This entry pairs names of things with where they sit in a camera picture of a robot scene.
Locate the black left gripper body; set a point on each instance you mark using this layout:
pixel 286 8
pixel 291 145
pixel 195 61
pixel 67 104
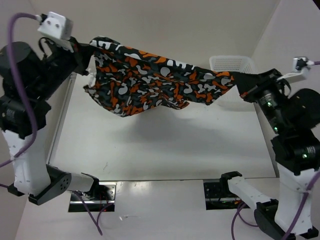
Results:
pixel 59 64

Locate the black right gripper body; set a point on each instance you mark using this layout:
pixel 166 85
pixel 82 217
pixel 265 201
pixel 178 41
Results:
pixel 269 81

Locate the orange grey camouflage shorts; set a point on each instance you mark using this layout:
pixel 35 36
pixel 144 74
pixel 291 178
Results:
pixel 129 81

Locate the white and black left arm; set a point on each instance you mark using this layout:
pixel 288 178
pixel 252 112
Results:
pixel 28 83

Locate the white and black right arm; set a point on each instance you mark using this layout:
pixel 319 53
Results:
pixel 297 154

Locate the white perforated plastic basket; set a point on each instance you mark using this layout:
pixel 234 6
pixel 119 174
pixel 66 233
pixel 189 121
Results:
pixel 231 101

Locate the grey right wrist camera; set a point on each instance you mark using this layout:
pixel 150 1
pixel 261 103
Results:
pixel 301 66

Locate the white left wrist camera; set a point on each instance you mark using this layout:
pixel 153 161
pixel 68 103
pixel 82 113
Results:
pixel 56 26

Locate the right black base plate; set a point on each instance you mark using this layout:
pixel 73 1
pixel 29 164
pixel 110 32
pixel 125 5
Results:
pixel 218 198

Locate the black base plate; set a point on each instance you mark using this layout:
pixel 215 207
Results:
pixel 218 198
pixel 101 199

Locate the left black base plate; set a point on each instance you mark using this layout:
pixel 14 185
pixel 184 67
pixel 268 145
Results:
pixel 101 199

